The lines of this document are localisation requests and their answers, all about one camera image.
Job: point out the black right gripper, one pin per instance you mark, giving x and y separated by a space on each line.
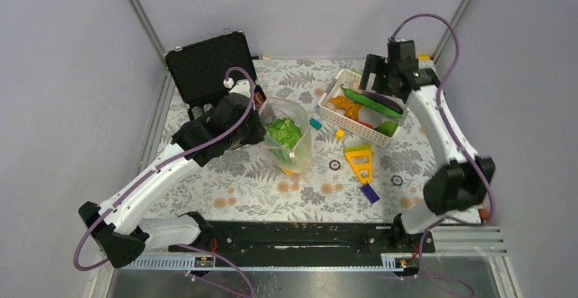
375 64

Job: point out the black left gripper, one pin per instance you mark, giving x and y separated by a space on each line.
255 137

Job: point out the purple eggplant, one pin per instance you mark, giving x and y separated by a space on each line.
385 101

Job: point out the white plastic basket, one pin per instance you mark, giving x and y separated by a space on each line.
346 78

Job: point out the green lettuce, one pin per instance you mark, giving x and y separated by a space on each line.
285 135

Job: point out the clear zip top bag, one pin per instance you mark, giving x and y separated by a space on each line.
277 108

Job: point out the yellow bell pepper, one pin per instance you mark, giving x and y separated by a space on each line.
290 172

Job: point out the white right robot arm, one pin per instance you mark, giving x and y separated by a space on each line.
463 176

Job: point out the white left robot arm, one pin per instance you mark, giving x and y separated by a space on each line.
119 225

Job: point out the orange brown food piece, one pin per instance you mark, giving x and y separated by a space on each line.
350 107

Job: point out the green cucumber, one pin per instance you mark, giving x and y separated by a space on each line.
370 103

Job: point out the black poker chip case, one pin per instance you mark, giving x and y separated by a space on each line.
198 69

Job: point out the green plastic piece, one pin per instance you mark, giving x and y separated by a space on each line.
387 128

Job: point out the small yellow toy block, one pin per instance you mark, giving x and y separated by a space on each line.
339 134

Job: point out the teal toy block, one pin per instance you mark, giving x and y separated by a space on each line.
315 124

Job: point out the yellow triangular plastic tool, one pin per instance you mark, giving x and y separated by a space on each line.
360 160

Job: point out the floral table mat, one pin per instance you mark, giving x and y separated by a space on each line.
247 185

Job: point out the purple toy brick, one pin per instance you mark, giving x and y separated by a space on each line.
369 193

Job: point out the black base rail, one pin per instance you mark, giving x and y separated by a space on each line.
308 244

